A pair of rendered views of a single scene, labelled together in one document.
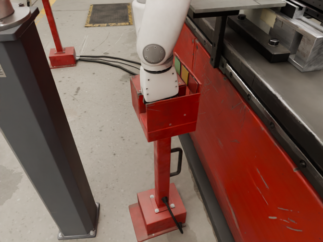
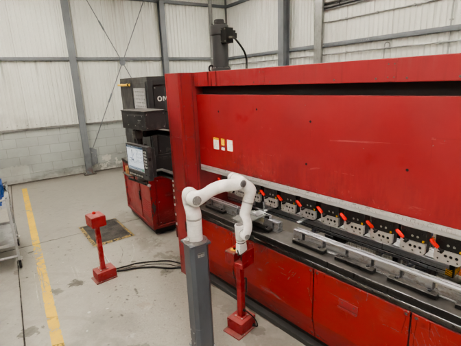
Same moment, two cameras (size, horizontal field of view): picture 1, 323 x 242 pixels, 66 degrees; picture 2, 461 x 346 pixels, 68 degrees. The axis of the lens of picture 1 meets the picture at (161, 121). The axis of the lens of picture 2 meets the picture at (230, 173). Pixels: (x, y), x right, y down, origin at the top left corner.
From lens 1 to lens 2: 2.39 m
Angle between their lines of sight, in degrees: 36
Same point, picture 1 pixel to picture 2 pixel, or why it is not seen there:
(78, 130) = (160, 311)
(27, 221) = not seen: outside the picture
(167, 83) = (244, 246)
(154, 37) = (247, 233)
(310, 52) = (278, 227)
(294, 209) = (291, 268)
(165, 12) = (249, 226)
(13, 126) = (200, 276)
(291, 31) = (270, 222)
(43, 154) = (206, 287)
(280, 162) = (283, 257)
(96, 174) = not seen: hidden behind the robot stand
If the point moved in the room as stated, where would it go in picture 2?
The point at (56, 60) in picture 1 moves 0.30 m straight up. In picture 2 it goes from (103, 276) to (99, 252)
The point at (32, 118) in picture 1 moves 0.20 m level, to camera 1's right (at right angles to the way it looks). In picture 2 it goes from (207, 270) to (229, 263)
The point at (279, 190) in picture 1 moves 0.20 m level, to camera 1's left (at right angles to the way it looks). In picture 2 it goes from (287, 266) to (267, 273)
